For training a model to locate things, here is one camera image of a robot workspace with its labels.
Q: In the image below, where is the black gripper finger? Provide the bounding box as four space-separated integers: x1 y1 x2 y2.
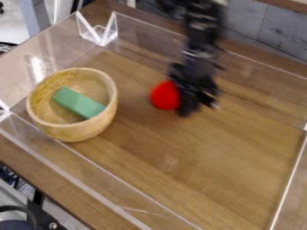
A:
197 86 221 109
175 82 199 117

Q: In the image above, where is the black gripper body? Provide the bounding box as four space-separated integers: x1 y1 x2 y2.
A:
166 49 226 102

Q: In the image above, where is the red plush fruit green stem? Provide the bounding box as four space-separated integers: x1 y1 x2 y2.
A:
150 80 181 111

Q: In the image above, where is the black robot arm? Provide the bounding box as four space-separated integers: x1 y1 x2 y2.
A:
151 0 227 117

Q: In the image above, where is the green rectangular block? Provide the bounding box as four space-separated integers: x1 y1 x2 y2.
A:
52 86 106 119

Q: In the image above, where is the light wooden bowl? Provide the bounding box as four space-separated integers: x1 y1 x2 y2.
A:
27 67 119 142

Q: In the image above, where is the clear acrylic tray enclosure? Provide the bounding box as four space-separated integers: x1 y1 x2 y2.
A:
0 13 307 230

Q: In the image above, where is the black table leg bracket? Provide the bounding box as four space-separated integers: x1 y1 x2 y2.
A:
28 190 67 230

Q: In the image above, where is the black cable on floor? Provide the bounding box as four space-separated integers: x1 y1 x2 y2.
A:
0 206 34 230

